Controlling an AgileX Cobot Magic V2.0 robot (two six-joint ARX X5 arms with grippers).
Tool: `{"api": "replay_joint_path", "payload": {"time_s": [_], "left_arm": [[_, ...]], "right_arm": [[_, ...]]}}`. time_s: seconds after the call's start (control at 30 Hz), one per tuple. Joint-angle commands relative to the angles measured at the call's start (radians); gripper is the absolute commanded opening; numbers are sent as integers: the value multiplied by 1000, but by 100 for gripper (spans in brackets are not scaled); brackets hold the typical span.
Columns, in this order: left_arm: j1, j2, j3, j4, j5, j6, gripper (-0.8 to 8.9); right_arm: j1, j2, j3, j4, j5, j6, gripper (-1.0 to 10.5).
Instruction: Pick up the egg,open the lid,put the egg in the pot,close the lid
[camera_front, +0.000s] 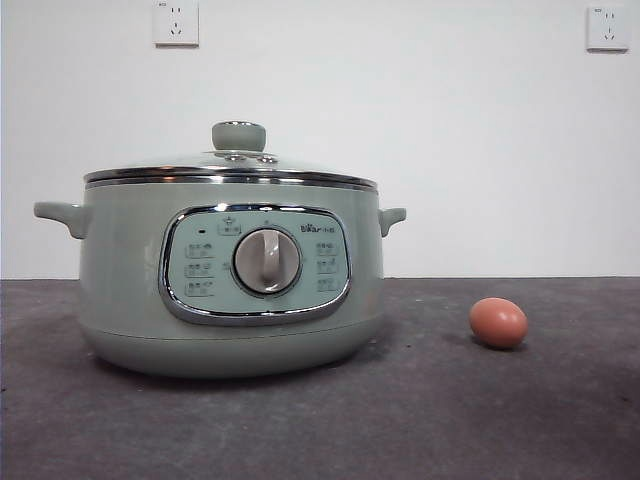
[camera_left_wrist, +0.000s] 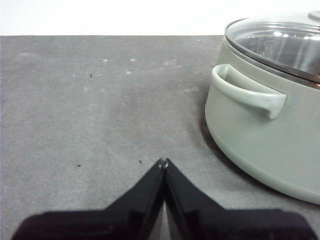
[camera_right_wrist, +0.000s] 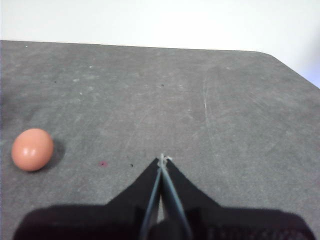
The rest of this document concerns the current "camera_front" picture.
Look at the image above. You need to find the brown egg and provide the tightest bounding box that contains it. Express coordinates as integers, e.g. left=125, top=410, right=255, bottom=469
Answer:
left=468, top=297, right=529, bottom=350

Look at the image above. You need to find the white wall socket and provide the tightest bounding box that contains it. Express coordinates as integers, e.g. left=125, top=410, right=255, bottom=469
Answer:
left=152, top=0, right=200, bottom=50
left=585, top=5, right=631, bottom=54

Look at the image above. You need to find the green electric cooking pot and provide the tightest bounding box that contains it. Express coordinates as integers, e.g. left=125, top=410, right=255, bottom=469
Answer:
left=33, top=172, right=407, bottom=379

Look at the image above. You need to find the glass lid with green knob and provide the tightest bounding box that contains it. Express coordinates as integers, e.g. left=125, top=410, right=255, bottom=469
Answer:
left=83, top=119, right=377, bottom=184

